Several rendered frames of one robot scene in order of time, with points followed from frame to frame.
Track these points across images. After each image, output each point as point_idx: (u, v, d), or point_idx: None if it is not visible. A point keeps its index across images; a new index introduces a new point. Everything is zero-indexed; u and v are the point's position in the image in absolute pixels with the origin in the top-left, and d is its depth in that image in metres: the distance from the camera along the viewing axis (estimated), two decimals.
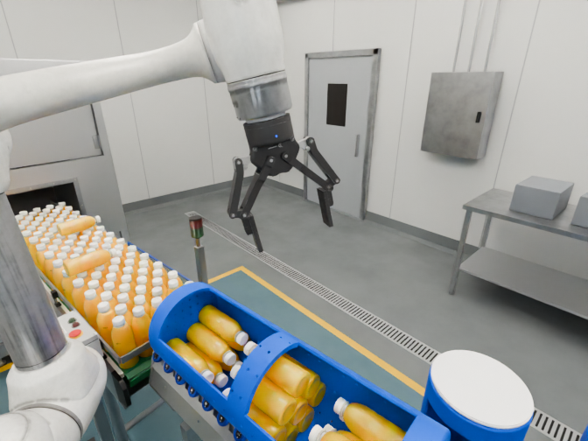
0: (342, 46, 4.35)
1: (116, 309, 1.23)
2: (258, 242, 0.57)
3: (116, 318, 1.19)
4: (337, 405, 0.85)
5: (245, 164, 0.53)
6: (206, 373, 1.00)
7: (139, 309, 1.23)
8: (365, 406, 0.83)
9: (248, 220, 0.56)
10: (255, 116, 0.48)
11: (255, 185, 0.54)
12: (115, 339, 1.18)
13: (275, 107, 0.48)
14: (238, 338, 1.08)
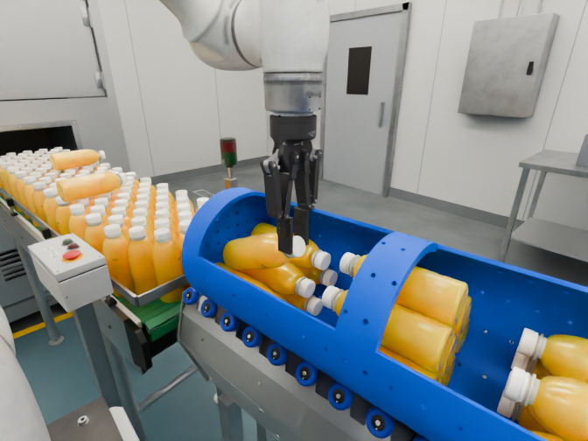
0: (367, 5, 3.98)
1: (131, 231, 0.87)
2: (295, 231, 0.63)
3: (297, 245, 0.60)
4: (527, 340, 0.49)
5: None
6: None
7: (164, 231, 0.87)
8: (585, 338, 0.47)
9: (299, 212, 0.61)
10: None
11: (297, 177, 0.59)
12: (265, 262, 0.63)
13: None
14: (318, 258, 0.71)
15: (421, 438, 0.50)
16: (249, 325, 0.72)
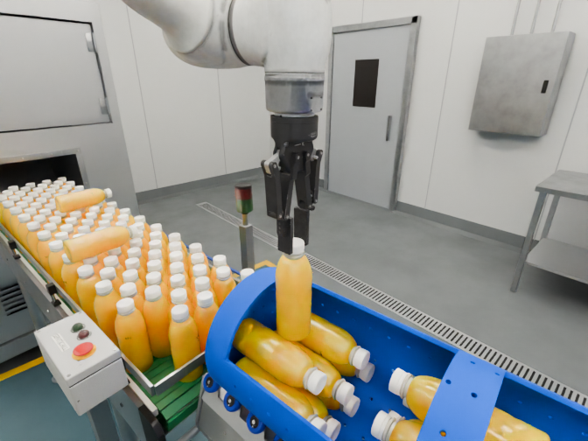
0: (374, 17, 3.91)
1: None
2: (295, 231, 0.63)
3: (319, 384, 0.59)
4: None
5: None
6: (317, 423, 0.57)
7: (182, 310, 0.80)
8: None
9: (299, 212, 0.61)
10: None
11: (297, 177, 0.59)
12: (281, 381, 0.62)
13: None
14: (357, 359, 0.64)
15: None
16: None
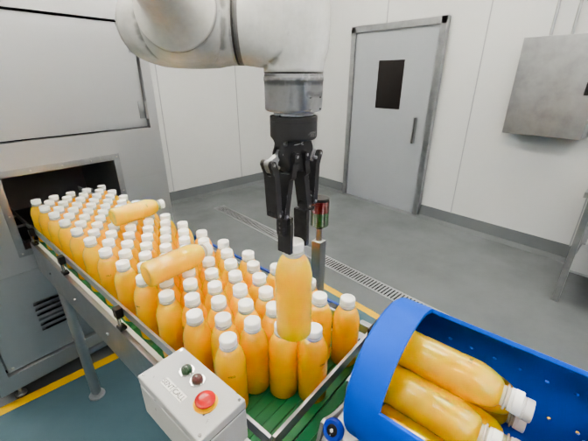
0: (400, 17, 3.81)
1: (519, 415, 0.51)
2: (295, 231, 0.63)
3: None
4: None
5: None
6: None
7: (297, 241, 0.61)
8: None
9: (299, 212, 0.61)
10: None
11: (297, 177, 0.59)
12: (446, 440, 0.53)
13: None
14: (526, 410, 0.56)
15: None
16: None
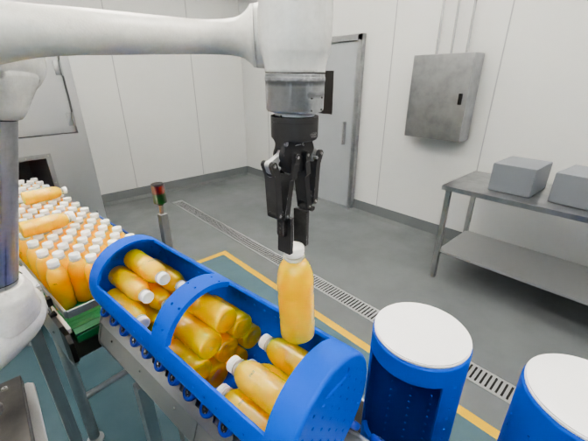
0: None
1: (160, 283, 1.03)
2: (295, 231, 0.63)
3: (147, 297, 1.02)
4: (261, 340, 0.85)
5: None
6: (141, 317, 1.00)
7: (297, 246, 0.61)
8: None
9: (299, 212, 0.61)
10: None
11: (297, 177, 0.59)
12: (129, 297, 1.05)
13: None
14: (178, 286, 1.07)
15: None
16: None
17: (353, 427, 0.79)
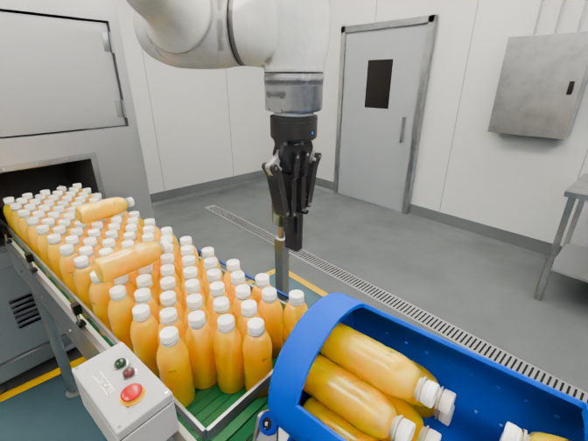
0: (388, 17, 3.82)
1: (430, 406, 0.52)
2: (297, 241, 0.60)
3: (409, 437, 0.51)
4: None
5: (277, 164, 0.52)
6: None
7: None
8: None
9: (293, 220, 0.58)
10: (302, 110, 0.48)
11: (292, 185, 0.55)
12: (361, 431, 0.54)
13: (318, 105, 0.50)
14: (444, 402, 0.56)
15: None
16: None
17: None
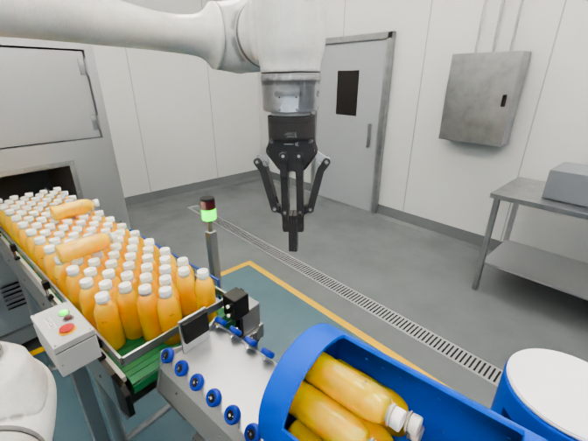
0: (353, 31, 4.14)
1: (398, 430, 0.60)
2: None
3: None
4: None
5: (318, 158, 0.55)
6: None
7: None
8: None
9: (297, 216, 0.60)
10: None
11: (303, 180, 0.58)
12: None
13: None
14: (412, 426, 0.64)
15: None
16: (218, 394, 0.87)
17: None
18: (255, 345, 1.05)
